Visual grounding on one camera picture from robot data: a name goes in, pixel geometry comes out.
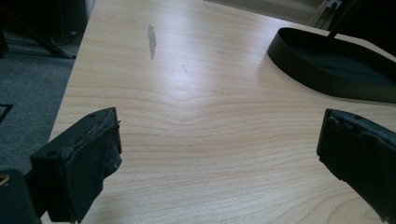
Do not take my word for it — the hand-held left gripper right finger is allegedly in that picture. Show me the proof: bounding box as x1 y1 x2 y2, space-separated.
316 107 396 224

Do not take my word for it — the dark furniture base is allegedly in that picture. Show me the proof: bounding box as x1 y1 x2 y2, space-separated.
0 0 89 60

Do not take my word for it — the black oval tray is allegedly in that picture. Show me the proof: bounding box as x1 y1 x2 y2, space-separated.
267 26 396 105

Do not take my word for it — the black metal stand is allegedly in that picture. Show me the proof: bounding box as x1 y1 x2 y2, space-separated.
326 0 359 40

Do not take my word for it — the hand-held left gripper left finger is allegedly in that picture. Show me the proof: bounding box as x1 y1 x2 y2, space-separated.
29 106 123 224

